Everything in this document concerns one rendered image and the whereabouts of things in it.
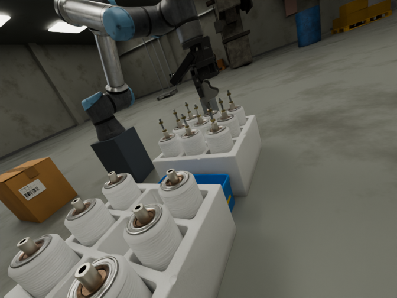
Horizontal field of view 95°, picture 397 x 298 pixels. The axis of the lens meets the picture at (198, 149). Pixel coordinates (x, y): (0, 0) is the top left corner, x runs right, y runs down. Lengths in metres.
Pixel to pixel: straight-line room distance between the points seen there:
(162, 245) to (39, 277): 0.27
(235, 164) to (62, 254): 0.51
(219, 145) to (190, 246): 0.37
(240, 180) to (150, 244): 0.41
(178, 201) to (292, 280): 0.31
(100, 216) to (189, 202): 0.25
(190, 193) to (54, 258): 0.31
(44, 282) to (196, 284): 0.31
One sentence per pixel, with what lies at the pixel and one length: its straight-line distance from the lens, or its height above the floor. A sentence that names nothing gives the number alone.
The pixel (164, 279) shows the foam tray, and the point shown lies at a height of 0.18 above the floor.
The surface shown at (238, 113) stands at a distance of 0.86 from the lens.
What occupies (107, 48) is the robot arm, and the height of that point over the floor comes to 0.68.
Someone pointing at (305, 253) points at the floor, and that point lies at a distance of 0.57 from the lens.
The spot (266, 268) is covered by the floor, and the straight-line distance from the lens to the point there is 0.55.
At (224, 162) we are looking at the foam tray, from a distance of 0.65.
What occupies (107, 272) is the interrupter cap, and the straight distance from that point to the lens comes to 0.36.
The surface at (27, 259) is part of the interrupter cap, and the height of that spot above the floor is 0.25.
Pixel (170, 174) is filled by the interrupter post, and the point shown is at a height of 0.28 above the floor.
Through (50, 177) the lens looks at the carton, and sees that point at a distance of 1.43.
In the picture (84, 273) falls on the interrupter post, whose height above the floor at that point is 0.28.
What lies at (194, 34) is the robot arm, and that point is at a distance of 0.61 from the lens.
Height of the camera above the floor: 0.47
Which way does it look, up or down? 23 degrees down
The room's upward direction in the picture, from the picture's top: 21 degrees counter-clockwise
